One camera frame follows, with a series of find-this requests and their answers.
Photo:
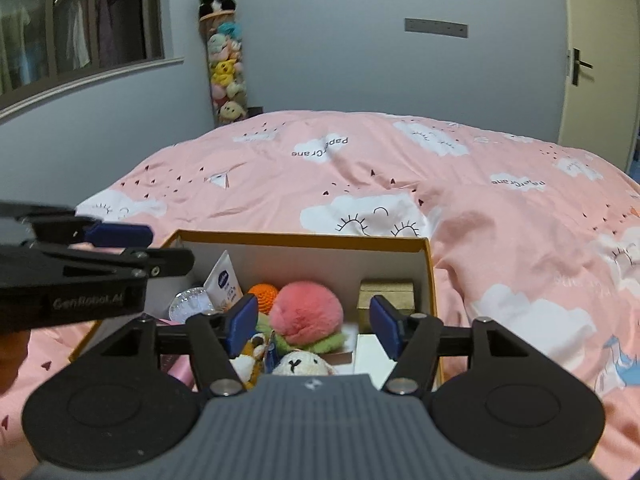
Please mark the grey wall hook rail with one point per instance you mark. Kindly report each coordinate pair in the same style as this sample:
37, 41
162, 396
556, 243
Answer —
436, 28

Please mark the brown and white fox plush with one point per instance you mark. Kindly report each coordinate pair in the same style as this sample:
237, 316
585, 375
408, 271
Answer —
247, 362

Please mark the white tube with blue label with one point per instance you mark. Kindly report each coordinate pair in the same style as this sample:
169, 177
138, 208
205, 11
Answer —
222, 280

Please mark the cream door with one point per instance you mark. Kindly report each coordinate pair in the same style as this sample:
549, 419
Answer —
610, 85

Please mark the clear round ornament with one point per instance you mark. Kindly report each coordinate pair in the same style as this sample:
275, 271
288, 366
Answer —
190, 302

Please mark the column of plush toys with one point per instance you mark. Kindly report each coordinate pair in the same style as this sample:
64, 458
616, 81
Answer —
223, 72

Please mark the orange crochet ball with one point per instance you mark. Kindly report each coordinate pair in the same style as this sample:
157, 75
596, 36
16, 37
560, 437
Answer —
262, 297

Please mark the pink fluffy plush toy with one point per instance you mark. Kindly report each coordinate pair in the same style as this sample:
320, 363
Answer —
307, 310

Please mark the white box with gold rim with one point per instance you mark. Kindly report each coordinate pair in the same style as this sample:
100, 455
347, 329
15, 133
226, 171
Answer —
300, 260

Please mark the pink cloud-print blanket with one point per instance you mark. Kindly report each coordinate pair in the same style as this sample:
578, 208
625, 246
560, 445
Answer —
500, 235

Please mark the window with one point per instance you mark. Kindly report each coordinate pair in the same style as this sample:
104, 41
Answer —
75, 20

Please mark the white crochet bunny toy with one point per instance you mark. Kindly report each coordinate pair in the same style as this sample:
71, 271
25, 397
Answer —
302, 362

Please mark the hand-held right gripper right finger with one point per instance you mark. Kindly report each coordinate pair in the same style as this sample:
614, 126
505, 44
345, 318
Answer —
385, 327

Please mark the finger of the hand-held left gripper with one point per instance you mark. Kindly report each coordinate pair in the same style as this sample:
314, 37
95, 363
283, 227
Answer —
150, 262
120, 236

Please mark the small blue object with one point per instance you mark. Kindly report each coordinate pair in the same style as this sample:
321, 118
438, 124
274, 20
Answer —
271, 360

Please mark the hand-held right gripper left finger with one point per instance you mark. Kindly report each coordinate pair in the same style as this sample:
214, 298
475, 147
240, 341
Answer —
242, 325

